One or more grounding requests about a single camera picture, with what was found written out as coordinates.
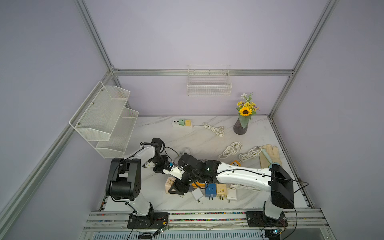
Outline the pink white cube adapter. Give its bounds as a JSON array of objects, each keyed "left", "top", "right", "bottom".
[{"left": 165, "top": 177, "right": 176, "bottom": 194}]

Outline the blue cube adapter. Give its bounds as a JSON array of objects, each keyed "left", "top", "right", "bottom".
[{"left": 205, "top": 183, "right": 217, "bottom": 200}]

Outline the small white adapter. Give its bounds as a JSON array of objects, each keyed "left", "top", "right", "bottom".
[{"left": 191, "top": 189, "right": 204, "bottom": 203}]

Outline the beige cube adapter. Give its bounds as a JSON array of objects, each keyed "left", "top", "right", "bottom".
[{"left": 216, "top": 184, "right": 228, "bottom": 200}]

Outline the orange power strip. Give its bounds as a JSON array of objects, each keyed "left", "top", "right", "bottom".
[
  {"left": 231, "top": 161, "right": 241, "bottom": 167},
  {"left": 192, "top": 182, "right": 207, "bottom": 190}
]

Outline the white cable coil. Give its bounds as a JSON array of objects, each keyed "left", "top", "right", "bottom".
[
  {"left": 238, "top": 145, "right": 263, "bottom": 163},
  {"left": 218, "top": 141, "right": 243, "bottom": 160},
  {"left": 202, "top": 122, "right": 225, "bottom": 138}
]

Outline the white cable coil front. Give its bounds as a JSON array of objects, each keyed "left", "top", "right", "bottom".
[{"left": 238, "top": 145, "right": 263, "bottom": 163}]

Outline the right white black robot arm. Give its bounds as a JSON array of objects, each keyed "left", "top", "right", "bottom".
[{"left": 162, "top": 154, "right": 295, "bottom": 220}]

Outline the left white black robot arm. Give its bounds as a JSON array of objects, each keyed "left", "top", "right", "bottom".
[{"left": 105, "top": 138, "right": 168, "bottom": 217}]

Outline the white power strip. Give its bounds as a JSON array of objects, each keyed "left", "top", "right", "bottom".
[{"left": 172, "top": 120, "right": 193, "bottom": 128}]

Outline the lower white mesh shelf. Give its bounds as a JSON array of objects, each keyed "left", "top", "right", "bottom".
[{"left": 96, "top": 108, "right": 139, "bottom": 159}]

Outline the white mesh shelf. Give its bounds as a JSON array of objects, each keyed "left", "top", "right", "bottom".
[
  {"left": 69, "top": 82, "right": 130, "bottom": 142},
  {"left": 96, "top": 108, "right": 139, "bottom": 159}
]

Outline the yellow cube adapter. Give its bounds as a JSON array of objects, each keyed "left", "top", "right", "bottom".
[{"left": 185, "top": 120, "right": 192, "bottom": 127}]

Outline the dark purple ribbed vase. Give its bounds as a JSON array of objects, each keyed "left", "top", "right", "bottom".
[{"left": 233, "top": 119, "right": 248, "bottom": 135}]

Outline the teal garden trowel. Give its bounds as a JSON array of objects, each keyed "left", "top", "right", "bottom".
[{"left": 262, "top": 149, "right": 274, "bottom": 168}]

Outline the upper white mesh shelf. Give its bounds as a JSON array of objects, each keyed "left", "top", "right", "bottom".
[{"left": 69, "top": 82, "right": 130, "bottom": 142}]

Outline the beige work glove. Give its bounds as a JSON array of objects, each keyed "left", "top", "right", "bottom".
[{"left": 259, "top": 144, "right": 283, "bottom": 169}]

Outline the sunflower bouquet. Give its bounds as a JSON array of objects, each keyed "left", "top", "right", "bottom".
[{"left": 237, "top": 93, "right": 260, "bottom": 129}]

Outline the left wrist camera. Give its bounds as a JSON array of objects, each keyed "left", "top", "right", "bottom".
[{"left": 142, "top": 162, "right": 156, "bottom": 168}]

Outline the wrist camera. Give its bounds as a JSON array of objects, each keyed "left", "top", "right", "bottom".
[
  {"left": 163, "top": 162, "right": 185, "bottom": 180},
  {"left": 142, "top": 162, "right": 156, "bottom": 168}
]

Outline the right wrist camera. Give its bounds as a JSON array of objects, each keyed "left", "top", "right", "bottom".
[{"left": 163, "top": 162, "right": 185, "bottom": 180}]

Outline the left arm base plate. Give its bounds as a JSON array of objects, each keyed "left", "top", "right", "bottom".
[{"left": 127, "top": 211, "right": 169, "bottom": 229}]

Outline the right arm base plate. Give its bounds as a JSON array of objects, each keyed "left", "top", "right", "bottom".
[{"left": 246, "top": 211, "right": 288, "bottom": 228}]

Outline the white wire wall basket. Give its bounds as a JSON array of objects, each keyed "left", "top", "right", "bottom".
[{"left": 187, "top": 65, "right": 232, "bottom": 97}]

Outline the aluminium front rail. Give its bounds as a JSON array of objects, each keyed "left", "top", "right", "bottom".
[{"left": 83, "top": 209, "right": 330, "bottom": 232}]

